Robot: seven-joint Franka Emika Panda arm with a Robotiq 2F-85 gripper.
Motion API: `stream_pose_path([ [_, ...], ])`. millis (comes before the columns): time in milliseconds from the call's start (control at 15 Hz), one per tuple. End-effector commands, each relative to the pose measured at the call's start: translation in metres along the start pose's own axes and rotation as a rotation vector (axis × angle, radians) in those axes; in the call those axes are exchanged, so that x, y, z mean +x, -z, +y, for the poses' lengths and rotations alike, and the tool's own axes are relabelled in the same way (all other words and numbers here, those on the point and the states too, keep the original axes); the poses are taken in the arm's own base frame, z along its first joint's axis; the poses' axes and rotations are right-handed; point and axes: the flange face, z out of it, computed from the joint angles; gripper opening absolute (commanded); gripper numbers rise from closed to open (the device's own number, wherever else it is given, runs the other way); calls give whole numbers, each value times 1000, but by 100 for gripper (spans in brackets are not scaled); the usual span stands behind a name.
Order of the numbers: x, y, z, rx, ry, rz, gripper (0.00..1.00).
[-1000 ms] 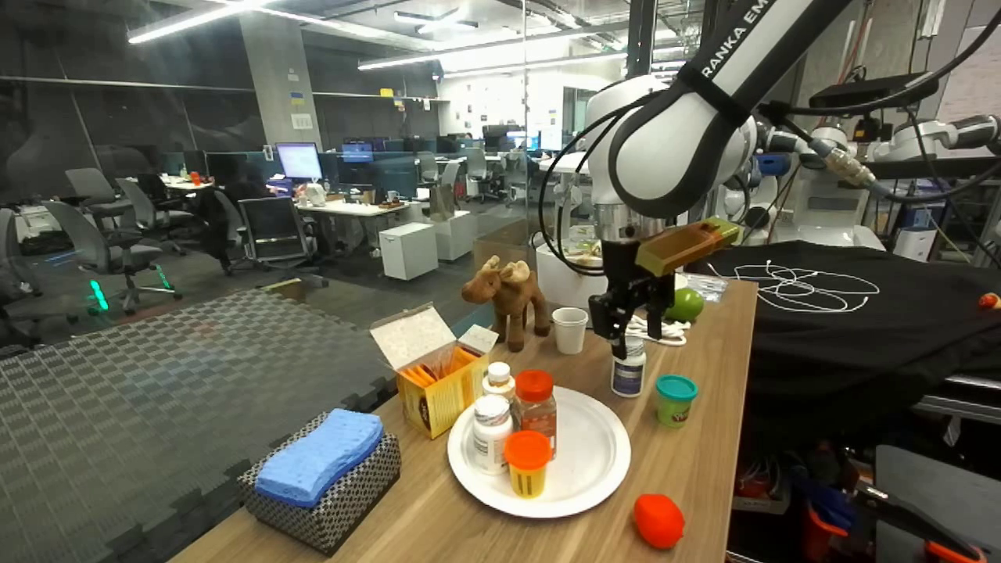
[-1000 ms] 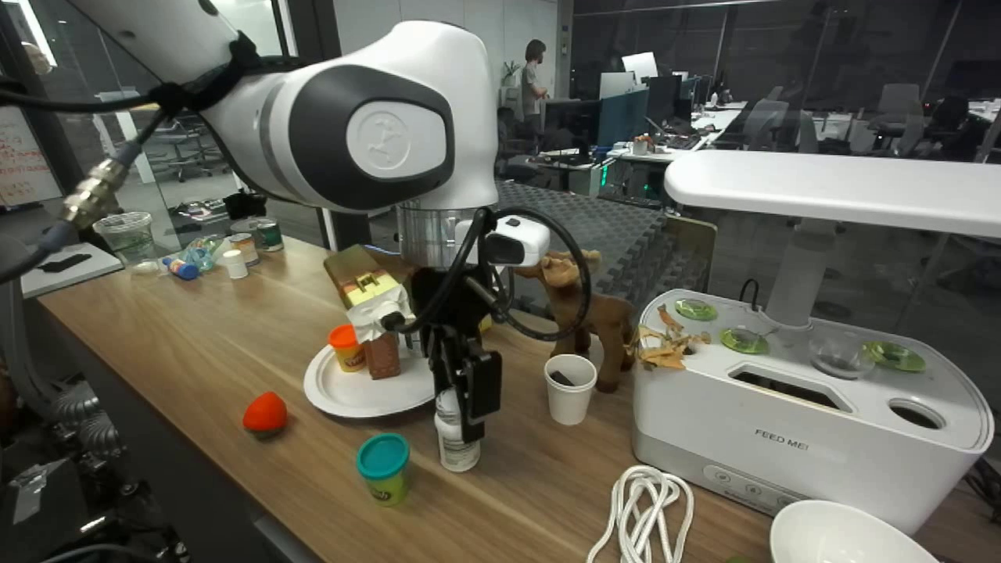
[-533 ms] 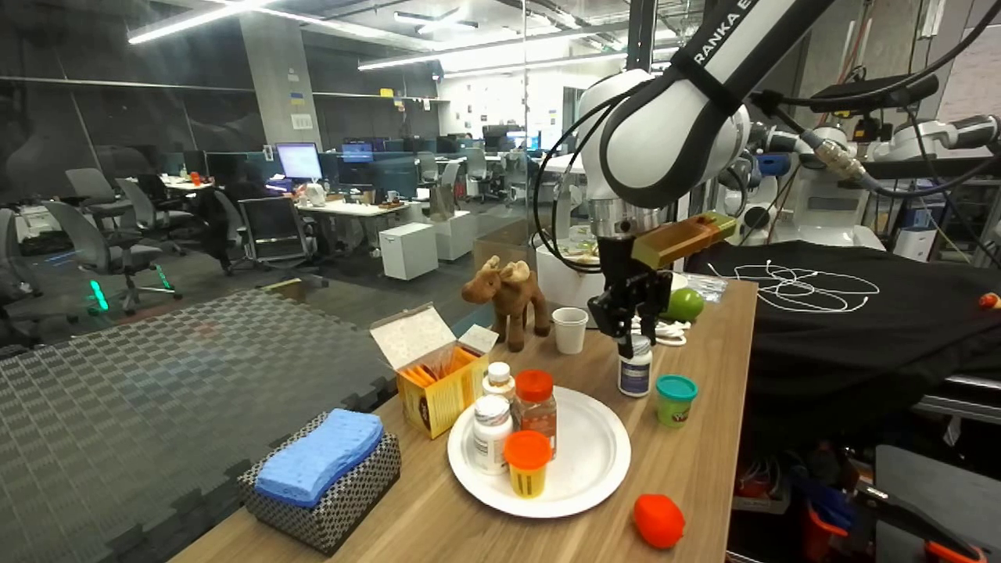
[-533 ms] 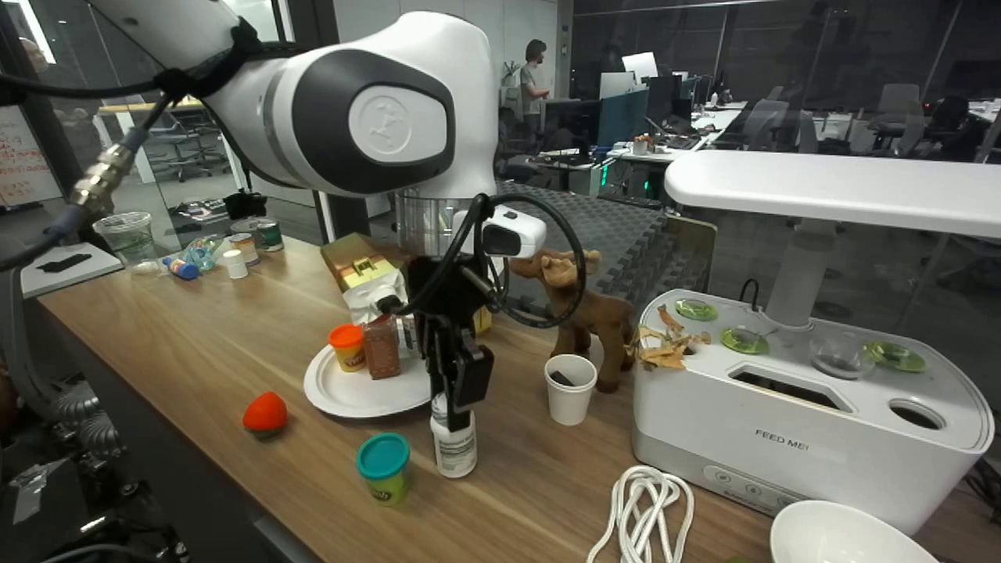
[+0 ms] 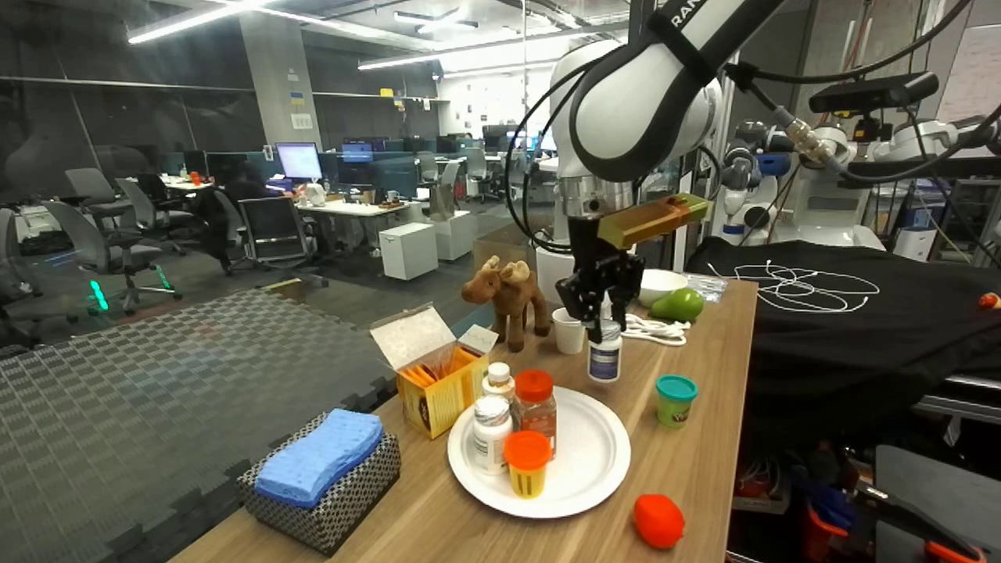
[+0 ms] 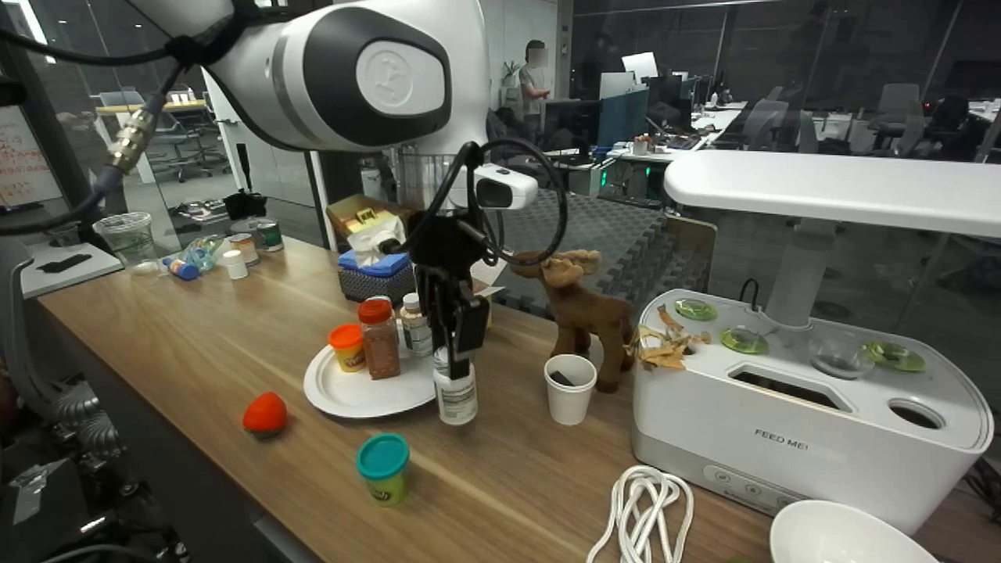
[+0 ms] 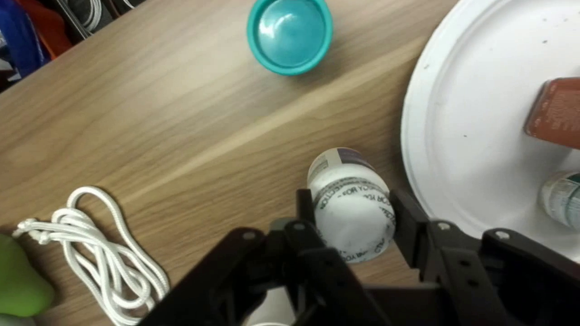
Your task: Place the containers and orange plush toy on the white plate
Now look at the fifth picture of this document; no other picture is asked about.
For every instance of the grey woven basket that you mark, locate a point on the grey woven basket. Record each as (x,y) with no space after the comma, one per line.
(333,512)

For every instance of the yellow tea box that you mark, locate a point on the yellow tea box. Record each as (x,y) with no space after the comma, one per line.
(439,396)

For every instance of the white paper plate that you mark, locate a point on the white paper plate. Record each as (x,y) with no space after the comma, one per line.
(589,457)

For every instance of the yellow wrist mount plate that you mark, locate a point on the yellow wrist mount plate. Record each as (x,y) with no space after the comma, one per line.
(652,219)

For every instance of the white bottle green label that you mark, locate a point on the white bottle green label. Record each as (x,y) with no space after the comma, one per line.
(500,381)

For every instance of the orange plush toy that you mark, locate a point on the orange plush toy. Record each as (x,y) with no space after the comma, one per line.
(659,519)

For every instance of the white cabinet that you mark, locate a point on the white cabinet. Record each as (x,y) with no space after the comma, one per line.
(454,240)
(407,250)

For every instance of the white hydroponic planter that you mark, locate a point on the white hydroponic planter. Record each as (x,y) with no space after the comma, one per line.
(552,274)

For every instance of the orange lid yellow dough tub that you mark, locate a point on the orange lid yellow dough tub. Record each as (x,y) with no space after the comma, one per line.
(528,464)

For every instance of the black cloth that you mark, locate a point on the black cloth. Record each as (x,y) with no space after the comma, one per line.
(886,345)

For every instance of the brown moose plush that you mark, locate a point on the brown moose plush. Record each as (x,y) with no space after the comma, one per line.
(510,298)

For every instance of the blue sponge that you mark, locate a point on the blue sponge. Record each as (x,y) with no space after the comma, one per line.
(316,455)

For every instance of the grey foam floor mat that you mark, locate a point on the grey foam floor mat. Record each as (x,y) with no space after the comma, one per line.
(158,396)

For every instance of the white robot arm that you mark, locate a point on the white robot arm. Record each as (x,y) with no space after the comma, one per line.
(647,95)

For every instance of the ceiling light strip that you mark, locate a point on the ceiling light strip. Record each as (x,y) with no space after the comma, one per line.
(200,19)

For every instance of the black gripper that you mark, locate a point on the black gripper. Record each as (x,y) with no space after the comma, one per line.
(598,254)

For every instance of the black office chair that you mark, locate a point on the black office chair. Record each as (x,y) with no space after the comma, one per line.
(274,228)
(106,245)
(141,205)

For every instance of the lit computer monitor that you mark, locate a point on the lit computer monitor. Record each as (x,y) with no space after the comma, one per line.
(298,164)

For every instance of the office desk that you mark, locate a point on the office desk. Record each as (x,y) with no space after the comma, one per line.
(348,208)

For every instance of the white paper cup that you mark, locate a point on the white paper cup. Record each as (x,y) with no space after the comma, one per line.
(569,334)

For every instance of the green rounded object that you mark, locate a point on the green rounded object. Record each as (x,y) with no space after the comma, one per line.
(680,305)

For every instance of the orange lid spice jar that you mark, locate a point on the orange lid spice jar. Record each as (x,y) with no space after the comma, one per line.
(536,407)

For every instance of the teal lid green dough tub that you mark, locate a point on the teal lid green dough tub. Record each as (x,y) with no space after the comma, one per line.
(676,401)

